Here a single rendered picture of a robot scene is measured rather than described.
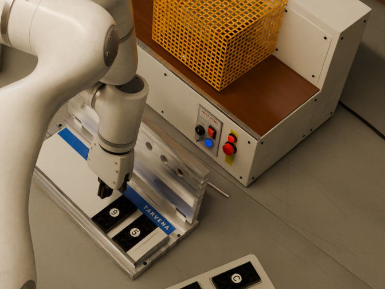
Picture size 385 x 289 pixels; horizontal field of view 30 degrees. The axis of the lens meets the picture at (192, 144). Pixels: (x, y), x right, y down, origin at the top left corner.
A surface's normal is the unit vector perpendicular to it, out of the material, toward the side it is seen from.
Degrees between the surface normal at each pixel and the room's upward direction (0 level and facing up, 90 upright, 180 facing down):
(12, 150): 54
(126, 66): 92
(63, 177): 0
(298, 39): 90
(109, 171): 78
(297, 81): 0
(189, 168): 83
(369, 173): 0
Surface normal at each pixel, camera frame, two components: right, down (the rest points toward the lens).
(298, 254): 0.08, -0.61
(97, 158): -0.67, 0.39
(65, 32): -0.21, -0.01
